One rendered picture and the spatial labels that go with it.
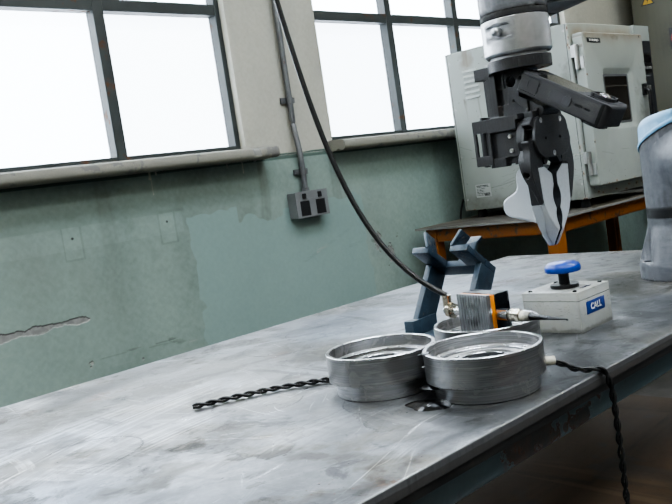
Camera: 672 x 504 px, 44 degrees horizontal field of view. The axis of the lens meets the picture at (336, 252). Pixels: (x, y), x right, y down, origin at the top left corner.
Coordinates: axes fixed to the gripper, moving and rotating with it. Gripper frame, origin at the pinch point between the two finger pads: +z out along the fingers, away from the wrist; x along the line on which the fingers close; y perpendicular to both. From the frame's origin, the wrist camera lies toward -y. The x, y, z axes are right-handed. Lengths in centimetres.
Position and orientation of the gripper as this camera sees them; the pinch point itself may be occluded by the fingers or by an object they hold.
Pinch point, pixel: (557, 233)
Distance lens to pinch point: 96.1
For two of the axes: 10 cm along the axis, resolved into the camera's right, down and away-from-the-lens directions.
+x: -7.0, 1.6, -6.9
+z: 1.5, 9.9, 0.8
